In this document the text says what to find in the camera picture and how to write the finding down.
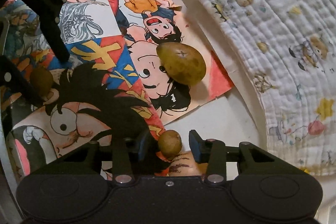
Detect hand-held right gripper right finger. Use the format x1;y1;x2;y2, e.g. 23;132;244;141
188;130;276;184

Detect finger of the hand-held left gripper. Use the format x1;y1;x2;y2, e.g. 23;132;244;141
16;0;71;62
0;55;45;108

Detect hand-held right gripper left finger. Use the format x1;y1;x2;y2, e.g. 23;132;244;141
56;132;151;184

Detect small brown fruit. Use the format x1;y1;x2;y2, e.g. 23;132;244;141
29;67;54;96
157;130;182;161

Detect striped pepino melon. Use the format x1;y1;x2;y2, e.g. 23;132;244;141
168;151;202;177

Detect colourful cartoon table cover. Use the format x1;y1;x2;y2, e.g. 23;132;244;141
0;0;66;98

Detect green pear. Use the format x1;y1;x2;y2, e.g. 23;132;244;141
156;43;206;86

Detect anime cartoon poster mat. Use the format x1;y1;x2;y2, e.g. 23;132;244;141
66;0;235;125

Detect printed blanket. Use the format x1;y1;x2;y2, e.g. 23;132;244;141
170;0;336;176

